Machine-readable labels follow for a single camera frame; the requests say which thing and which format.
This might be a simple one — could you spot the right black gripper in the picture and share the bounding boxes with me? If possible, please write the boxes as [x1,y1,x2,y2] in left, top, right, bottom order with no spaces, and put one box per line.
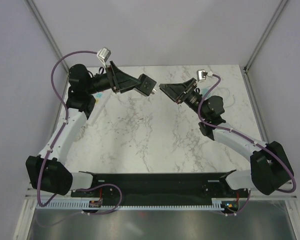
[159,78,208,120]

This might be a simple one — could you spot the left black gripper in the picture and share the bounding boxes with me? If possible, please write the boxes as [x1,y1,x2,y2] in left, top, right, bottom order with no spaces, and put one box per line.
[86,61,141,95]

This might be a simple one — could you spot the black cube plug adapter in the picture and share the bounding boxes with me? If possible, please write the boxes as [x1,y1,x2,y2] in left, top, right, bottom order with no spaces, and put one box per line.
[136,74,157,97]

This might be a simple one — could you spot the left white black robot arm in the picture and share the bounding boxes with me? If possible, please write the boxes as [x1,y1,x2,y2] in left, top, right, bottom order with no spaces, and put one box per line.
[25,62,145,197]

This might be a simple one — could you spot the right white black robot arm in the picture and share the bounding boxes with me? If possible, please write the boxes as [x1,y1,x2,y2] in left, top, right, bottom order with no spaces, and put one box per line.
[159,78,297,197]

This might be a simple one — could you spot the white power strip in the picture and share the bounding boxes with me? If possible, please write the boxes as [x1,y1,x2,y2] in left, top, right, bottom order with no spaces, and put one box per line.
[86,90,112,126]

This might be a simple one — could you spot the thin teal cable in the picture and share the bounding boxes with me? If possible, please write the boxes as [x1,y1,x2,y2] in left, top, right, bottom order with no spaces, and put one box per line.
[202,86,237,109]

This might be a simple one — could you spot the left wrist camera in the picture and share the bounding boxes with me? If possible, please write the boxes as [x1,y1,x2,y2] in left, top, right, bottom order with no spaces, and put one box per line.
[96,47,112,67]

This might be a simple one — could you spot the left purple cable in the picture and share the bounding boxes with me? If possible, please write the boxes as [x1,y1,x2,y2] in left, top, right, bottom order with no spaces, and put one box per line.
[36,50,123,216]

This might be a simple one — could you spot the purple cable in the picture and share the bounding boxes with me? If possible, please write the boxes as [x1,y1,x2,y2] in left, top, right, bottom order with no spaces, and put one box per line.
[198,73,298,217]
[36,50,123,216]

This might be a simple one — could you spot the right aluminium frame post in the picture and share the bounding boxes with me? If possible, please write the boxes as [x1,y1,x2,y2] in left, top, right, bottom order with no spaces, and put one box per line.
[242,0,290,73]

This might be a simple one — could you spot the aluminium frame post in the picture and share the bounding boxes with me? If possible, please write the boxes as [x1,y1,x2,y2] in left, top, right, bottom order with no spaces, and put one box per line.
[242,0,290,73]
[24,0,63,59]

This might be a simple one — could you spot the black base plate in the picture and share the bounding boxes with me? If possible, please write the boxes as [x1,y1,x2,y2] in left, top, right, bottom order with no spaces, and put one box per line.
[71,172,248,205]

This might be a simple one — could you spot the white slotted cable duct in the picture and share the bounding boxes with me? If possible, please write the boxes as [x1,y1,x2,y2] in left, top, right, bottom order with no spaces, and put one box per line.
[43,199,238,211]

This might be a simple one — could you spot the left aluminium frame post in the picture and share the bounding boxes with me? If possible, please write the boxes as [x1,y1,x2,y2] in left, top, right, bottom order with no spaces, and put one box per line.
[24,0,63,59]

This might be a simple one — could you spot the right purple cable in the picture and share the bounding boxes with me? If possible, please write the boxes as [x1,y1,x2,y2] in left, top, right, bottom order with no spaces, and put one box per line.
[198,73,298,217]

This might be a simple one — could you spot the aluminium front rail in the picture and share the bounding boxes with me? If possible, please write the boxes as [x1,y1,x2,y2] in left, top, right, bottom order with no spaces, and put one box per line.
[24,185,297,203]

